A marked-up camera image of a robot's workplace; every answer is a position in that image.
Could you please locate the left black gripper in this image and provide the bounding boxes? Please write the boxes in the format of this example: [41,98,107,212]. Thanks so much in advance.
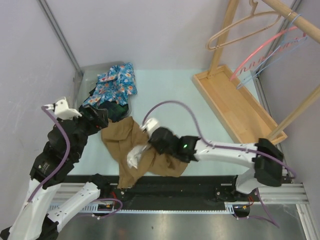
[63,102,110,159]

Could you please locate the light blue wire hanger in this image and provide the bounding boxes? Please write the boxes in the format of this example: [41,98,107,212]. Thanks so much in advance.
[236,14,307,90]

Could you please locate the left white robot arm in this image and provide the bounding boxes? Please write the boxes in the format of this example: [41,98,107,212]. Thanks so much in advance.
[0,105,111,240]

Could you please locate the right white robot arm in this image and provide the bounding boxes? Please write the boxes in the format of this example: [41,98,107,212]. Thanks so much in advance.
[146,127,284,202]

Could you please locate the beige wooden hanger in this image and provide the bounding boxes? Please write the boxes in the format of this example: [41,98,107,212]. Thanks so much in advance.
[205,0,282,52]

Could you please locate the pink plastic hanger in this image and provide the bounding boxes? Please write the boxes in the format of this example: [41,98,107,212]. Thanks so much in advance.
[229,25,308,81]

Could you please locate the dark green garment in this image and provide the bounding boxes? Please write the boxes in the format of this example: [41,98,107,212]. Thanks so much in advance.
[83,88,130,122]

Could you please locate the blue floral garment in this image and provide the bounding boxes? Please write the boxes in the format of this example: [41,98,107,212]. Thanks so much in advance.
[82,62,138,108]

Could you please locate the grey plastic bin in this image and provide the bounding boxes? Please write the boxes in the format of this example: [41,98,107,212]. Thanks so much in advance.
[75,62,134,115]

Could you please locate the wooden clothes rack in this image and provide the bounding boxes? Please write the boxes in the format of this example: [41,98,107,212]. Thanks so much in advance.
[191,0,320,159]

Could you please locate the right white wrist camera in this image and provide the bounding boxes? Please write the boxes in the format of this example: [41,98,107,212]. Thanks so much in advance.
[140,117,160,137]

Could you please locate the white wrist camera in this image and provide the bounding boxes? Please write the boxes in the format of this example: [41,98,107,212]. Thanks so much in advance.
[140,117,160,137]
[43,96,82,120]

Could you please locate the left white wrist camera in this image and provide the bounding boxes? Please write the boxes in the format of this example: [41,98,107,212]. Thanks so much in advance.
[43,96,82,120]

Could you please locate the white slotted cable duct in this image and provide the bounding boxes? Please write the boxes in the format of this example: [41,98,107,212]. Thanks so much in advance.
[48,201,237,215]

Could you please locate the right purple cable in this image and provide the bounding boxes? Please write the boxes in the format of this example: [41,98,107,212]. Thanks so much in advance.
[142,100,297,229]

